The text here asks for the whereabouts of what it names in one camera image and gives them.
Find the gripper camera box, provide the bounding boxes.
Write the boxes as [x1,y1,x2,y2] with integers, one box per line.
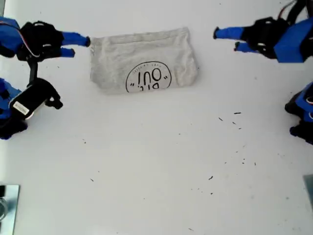
[8,84,47,120]

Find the black camera cable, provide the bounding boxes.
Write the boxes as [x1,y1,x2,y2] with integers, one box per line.
[286,0,309,24]

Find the red white arm wire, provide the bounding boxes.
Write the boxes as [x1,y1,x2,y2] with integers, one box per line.
[0,21,40,59]

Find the black camera stalk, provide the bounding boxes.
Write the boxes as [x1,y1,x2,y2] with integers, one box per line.
[23,58,64,110]

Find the grey shirt with brown sleeves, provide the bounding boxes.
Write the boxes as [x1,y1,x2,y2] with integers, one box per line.
[89,26,201,96]

